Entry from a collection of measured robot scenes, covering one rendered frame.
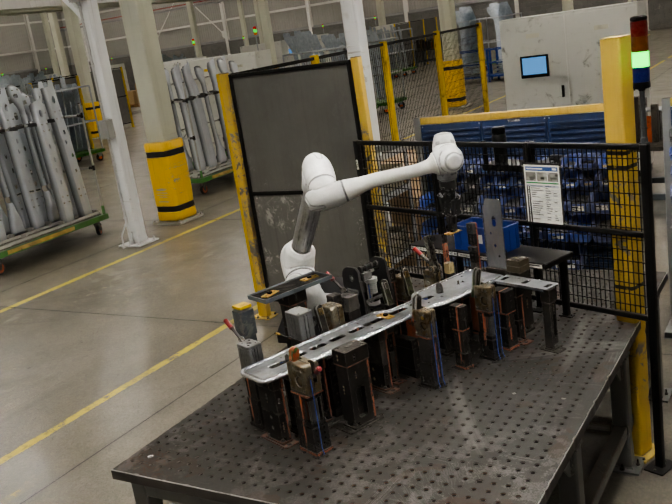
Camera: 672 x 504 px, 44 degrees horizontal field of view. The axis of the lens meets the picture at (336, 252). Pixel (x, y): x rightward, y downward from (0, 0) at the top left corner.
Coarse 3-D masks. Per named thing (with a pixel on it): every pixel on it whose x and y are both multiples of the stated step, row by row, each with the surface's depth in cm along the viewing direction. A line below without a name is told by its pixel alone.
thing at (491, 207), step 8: (488, 200) 390; (496, 200) 386; (488, 208) 391; (496, 208) 388; (488, 216) 393; (496, 216) 389; (488, 224) 394; (496, 224) 390; (488, 232) 396; (496, 232) 392; (488, 240) 397; (496, 240) 393; (488, 248) 398; (496, 248) 394; (504, 248) 390; (488, 256) 400; (496, 256) 396; (504, 256) 392; (488, 264) 401; (496, 264) 397; (504, 264) 393
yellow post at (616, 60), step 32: (608, 64) 358; (608, 96) 362; (608, 128) 367; (608, 160) 371; (640, 256) 381; (640, 288) 384; (640, 320) 387; (640, 352) 390; (640, 384) 394; (640, 416) 397; (640, 448) 402
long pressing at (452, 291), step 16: (464, 272) 398; (432, 288) 382; (448, 288) 378; (464, 288) 375; (432, 304) 361; (352, 320) 355; (368, 320) 353; (384, 320) 350; (400, 320) 348; (320, 336) 343; (336, 336) 340; (352, 336) 338; (368, 336) 337; (288, 352) 331; (304, 352) 329; (320, 352) 326; (256, 368) 320
